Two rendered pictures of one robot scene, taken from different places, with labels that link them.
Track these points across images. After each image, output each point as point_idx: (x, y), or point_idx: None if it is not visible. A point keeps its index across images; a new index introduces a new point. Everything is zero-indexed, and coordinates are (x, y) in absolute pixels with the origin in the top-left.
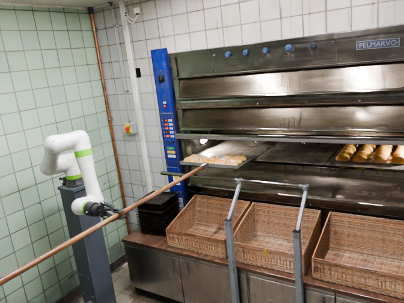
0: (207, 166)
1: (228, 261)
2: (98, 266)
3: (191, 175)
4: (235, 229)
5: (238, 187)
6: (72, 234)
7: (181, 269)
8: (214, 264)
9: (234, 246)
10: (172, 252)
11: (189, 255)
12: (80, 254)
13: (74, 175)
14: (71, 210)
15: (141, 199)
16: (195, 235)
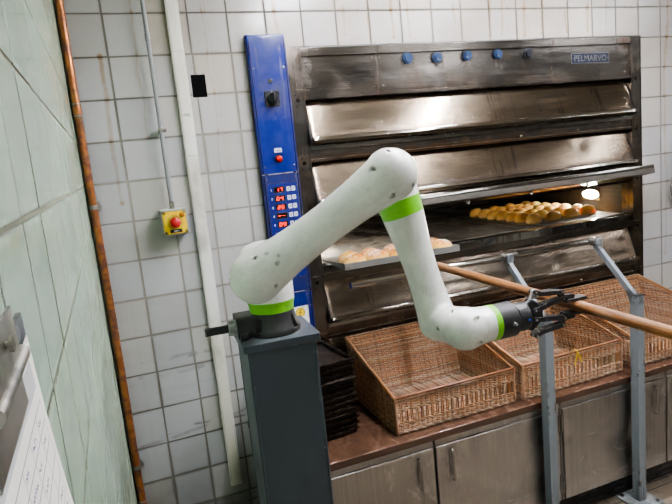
0: None
1: (548, 392)
2: None
3: None
4: (501, 349)
5: (515, 267)
6: (280, 483)
7: (439, 468)
8: (507, 419)
9: (531, 369)
10: (424, 439)
11: (460, 426)
12: None
13: (292, 298)
14: (291, 402)
15: (527, 286)
16: (460, 382)
